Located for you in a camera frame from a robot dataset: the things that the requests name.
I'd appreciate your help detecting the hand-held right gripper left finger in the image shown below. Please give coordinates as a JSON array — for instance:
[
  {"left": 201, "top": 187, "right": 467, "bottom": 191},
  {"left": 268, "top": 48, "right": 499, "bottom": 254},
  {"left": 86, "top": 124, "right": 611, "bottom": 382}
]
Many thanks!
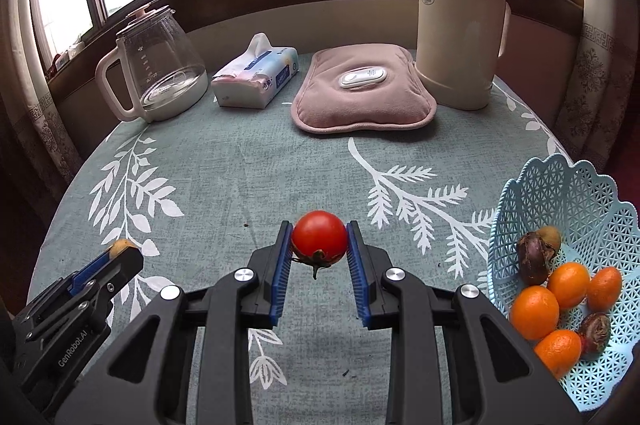
[{"left": 54, "top": 220, "right": 294, "bottom": 425}]

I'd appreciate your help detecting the small brown water chestnut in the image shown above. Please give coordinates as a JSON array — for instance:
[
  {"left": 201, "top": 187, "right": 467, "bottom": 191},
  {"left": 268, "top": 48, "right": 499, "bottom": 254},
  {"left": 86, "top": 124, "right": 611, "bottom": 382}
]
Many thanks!
[{"left": 578, "top": 312, "right": 612, "bottom": 354}]

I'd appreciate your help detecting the large brown water chestnut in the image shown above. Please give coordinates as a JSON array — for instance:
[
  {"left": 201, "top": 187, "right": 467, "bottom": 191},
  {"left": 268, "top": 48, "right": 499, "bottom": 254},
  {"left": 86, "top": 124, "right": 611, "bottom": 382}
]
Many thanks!
[{"left": 516, "top": 230, "right": 560, "bottom": 287}]

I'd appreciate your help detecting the light blue lattice basket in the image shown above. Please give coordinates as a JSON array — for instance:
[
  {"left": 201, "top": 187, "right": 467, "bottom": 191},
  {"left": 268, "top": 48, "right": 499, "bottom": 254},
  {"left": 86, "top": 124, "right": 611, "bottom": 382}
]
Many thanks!
[{"left": 487, "top": 152, "right": 640, "bottom": 413}]

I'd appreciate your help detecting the oval orange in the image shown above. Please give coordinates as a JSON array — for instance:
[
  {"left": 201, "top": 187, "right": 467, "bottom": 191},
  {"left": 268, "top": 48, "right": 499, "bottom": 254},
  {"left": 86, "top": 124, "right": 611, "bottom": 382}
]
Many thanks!
[{"left": 586, "top": 266, "right": 623, "bottom": 312}]

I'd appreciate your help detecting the small orange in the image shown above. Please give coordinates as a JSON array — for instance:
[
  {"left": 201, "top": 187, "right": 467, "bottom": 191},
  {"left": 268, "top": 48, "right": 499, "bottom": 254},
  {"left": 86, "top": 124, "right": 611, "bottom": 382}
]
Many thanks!
[
  {"left": 509, "top": 285, "right": 560, "bottom": 341},
  {"left": 546, "top": 261, "right": 591, "bottom": 311}
]

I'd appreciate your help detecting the soft tissue pack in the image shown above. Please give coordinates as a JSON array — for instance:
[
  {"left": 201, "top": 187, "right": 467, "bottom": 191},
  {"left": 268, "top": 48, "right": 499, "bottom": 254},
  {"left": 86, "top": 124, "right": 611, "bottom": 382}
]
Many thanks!
[{"left": 210, "top": 32, "right": 300, "bottom": 109}]

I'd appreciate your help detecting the patterned beige curtain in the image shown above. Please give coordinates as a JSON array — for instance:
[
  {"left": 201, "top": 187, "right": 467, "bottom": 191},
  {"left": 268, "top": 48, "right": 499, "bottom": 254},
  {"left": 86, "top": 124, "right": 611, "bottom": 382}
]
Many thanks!
[
  {"left": 552, "top": 0, "right": 640, "bottom": 166},
  {"left": 0, "top": 0, "right": 83, "bottom": 191}
]

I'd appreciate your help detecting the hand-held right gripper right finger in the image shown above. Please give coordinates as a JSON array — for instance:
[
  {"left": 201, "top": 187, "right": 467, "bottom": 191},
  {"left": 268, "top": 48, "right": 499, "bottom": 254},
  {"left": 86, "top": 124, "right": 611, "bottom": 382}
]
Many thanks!
[{"left": 346, "top": 220, "right": 583, "bottom": 425}]

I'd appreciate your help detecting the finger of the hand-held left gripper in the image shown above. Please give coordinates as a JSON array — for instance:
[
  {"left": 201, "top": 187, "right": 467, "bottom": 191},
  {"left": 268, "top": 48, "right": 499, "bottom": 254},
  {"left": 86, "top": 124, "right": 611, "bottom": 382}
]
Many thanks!
[
  {"left": 15, "top": 253, "right": 115, "bottom": 321},
  {"left": 75, "top": 249, "right": 146, "bottom": 306}
]

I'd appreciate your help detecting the cream thermos flask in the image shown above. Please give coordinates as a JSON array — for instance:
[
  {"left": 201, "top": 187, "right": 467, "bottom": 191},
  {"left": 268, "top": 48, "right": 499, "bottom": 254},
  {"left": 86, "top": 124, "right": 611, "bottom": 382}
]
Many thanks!
[{"left": 415, "top": 0, "right": 512, "bottom": 111}]

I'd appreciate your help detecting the pink electric hot water bag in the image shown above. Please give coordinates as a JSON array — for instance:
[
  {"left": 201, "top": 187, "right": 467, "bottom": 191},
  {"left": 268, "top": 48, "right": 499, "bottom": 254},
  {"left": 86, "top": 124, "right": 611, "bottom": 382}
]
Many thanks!
[{"left": 291, "top": 46, "right": 437, "bottom": 134}]

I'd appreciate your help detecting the glass kettle with white handle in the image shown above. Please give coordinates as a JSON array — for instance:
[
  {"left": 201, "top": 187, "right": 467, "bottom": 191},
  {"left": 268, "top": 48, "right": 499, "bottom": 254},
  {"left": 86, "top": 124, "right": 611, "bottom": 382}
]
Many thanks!
[{"left": 95, "top": 4, "right": 209, "bottom": 123}]

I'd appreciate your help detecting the grey-green leaf print tablecloth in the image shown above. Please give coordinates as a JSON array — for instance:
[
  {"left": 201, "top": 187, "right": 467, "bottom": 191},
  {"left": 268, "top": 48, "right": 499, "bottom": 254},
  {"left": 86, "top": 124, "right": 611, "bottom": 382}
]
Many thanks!
[{"left": 27, "top": 48, "right": 640, "bottom": 425}]

